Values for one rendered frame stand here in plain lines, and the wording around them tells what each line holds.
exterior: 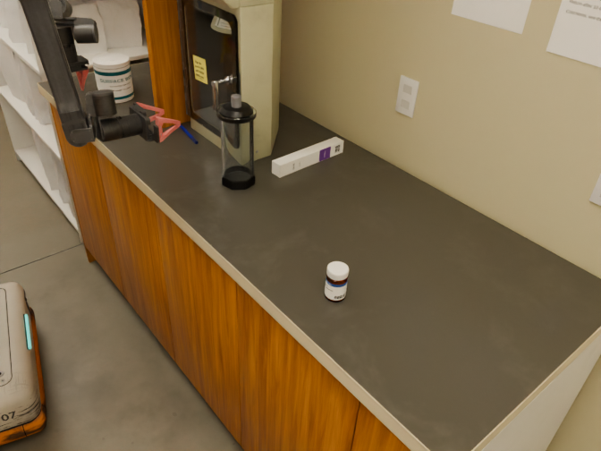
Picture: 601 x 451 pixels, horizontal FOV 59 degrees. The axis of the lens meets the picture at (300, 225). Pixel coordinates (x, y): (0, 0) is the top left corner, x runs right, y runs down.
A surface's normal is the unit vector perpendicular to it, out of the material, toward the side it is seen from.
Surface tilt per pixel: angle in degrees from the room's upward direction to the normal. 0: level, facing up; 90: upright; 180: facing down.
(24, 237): 0
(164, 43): 90
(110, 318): 0
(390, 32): 90
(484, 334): 0
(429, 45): 90
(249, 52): 90
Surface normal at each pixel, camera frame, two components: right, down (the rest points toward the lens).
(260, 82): 0.64, 0.47
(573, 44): -0.77, 0.34
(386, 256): 0.05, -0.81
